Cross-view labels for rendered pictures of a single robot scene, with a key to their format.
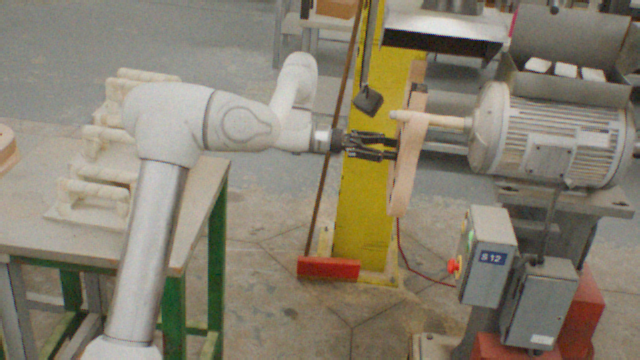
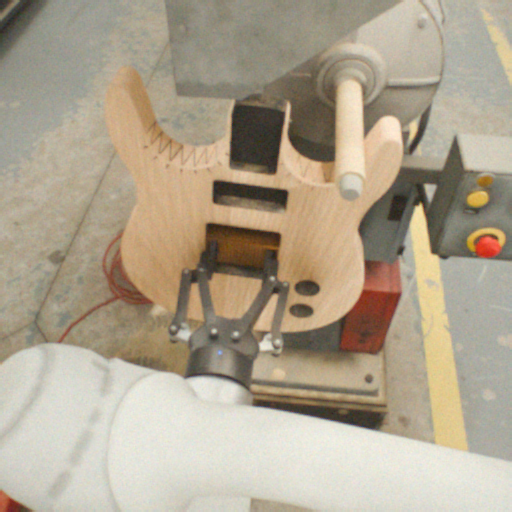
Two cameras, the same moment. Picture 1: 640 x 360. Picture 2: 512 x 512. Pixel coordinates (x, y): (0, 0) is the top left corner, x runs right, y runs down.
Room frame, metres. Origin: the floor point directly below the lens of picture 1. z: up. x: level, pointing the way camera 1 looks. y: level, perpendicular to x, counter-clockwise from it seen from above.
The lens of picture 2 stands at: (1.61, 0.23, 1.60)
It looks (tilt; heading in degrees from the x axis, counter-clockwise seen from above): 49 degrees down; 275
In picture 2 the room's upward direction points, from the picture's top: straight up
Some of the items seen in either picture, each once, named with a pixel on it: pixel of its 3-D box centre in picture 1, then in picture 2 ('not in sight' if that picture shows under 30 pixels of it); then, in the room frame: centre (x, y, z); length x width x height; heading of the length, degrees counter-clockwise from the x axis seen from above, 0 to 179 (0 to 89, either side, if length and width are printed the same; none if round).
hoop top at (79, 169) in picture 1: (106, 173); not in sight; (1.43, 0.58, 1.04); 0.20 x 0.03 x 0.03; 85
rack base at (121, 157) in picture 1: (126, 172); not in sight; (1.54, 0.57, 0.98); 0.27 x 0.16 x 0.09; 86
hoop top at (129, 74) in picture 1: (149, 77); not in sight; (1.74, 0.55, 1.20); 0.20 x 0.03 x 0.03; 85
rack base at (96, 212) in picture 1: (103, 211); not in sight; (1.39, 0.59, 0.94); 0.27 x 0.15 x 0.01; 86
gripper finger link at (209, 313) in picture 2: (366, 140); (207, 306); (1.70, -0.12, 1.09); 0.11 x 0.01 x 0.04; 109
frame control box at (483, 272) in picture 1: (505, 262); (462, 186); (1.29, -0.49, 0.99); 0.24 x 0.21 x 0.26; 88
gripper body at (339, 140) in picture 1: (345, 141); (222, 354); (1.68, -0.06, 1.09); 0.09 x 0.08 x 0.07; 88
